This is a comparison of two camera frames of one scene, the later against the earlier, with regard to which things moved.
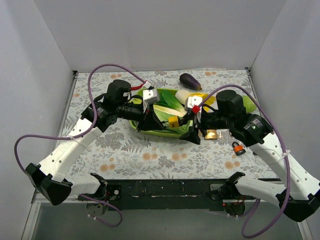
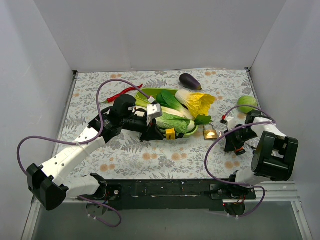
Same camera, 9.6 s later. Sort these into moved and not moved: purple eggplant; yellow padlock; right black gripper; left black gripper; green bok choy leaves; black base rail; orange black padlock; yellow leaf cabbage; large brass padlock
Moved: left black gripper; right black gripper; yellow padlock
Not moved: large brass padlock; black base rail; yellow leaf cabbage; purple eggplant; green bok choy leaves; orange black padlock
